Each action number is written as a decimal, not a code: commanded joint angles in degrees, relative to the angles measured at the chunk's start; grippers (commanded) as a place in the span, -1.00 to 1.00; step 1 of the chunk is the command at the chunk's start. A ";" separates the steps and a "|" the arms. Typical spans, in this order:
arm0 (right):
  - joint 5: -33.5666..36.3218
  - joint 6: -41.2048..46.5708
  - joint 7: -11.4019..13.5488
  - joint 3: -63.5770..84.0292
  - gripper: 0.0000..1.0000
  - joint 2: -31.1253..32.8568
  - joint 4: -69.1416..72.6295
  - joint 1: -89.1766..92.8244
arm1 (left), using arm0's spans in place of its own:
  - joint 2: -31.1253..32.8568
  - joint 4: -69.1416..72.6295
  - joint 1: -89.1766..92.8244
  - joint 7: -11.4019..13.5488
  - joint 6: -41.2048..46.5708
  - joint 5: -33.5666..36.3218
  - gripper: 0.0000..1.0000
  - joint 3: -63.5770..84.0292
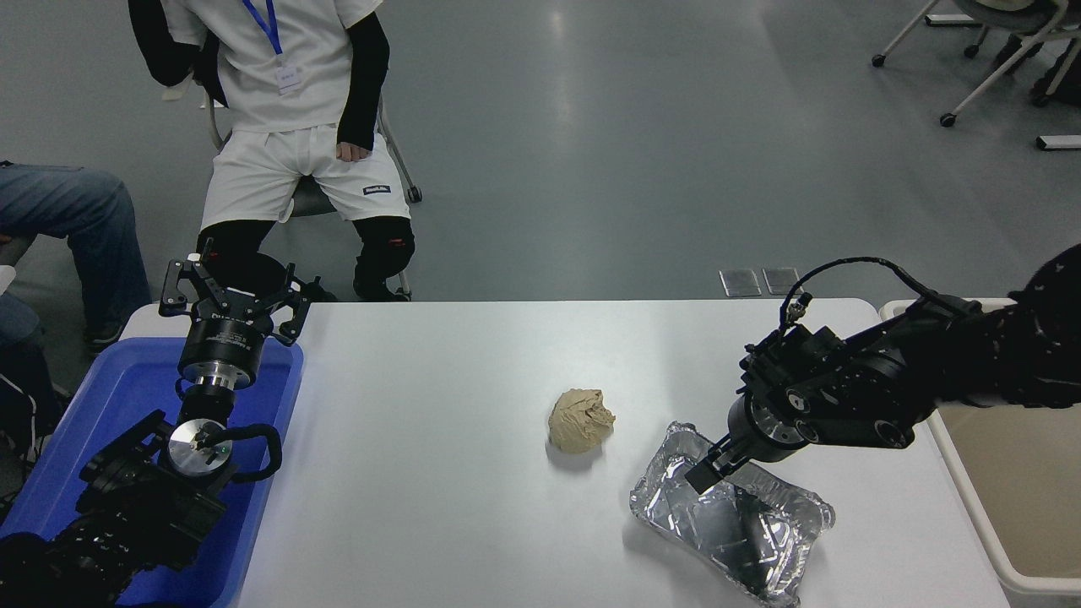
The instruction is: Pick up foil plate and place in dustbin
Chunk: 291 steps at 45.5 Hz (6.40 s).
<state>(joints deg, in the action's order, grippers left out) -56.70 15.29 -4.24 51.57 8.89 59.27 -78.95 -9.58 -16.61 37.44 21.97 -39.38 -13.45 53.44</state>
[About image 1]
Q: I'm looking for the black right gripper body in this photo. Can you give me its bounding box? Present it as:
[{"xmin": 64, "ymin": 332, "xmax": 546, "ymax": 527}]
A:
[{"xmin": 726, "ymin": 397, "xmax": 803, "ymax": 464}]

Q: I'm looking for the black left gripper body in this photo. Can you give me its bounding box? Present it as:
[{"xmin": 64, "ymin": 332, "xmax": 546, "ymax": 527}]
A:
[{"xmin": 179, "ymin": 306, "xmax": 274, "ymax": 372}]

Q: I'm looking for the silver foil tray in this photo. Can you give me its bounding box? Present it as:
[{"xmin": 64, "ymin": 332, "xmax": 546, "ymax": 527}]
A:
[{"xmin": 628, "ymin": 421, "xmax": 835, "ymax": 608}]

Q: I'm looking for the blue plastic tray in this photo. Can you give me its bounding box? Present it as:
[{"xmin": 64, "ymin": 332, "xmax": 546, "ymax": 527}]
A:
[{"xmin": 0, "ymin": 336, "xmax": 305, "ymax": 608}]

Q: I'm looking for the person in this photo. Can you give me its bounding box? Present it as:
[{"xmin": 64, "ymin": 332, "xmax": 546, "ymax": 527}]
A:
[
  {"xmin": 127, "ymin": 0, "xmax": 416, "ymax": 302},
  {"xmin": 0, "ymin": 160, "xmax": 153, "ymax": 461},
  {"xmin": 990, "ymin": 34, "xmax": 1081, "ymax": 109}
]

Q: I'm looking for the grey metal chair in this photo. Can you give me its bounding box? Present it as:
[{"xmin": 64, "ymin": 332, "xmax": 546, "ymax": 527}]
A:
[{"xmin": 198, "ymin": 72, "xmax": 423, "ymax": 302}]

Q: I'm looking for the crumpled tan paper ball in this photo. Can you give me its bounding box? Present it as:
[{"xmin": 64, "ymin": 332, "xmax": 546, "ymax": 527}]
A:
[{"xmin": 547, "ymin": 388, "xmax": 616, "ymax": 454}]

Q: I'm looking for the large pale bin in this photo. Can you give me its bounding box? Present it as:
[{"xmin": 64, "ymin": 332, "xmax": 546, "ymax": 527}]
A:
[{"xmin": 880, "ymin": 297, "xmax": 1081, "ymax": 597}]

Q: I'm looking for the wheeled chair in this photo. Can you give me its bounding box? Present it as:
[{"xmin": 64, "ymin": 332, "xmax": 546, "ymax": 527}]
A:
[{"xmin": 870, "ymin": 0, "xmax": 1081, "ymax": 129}]

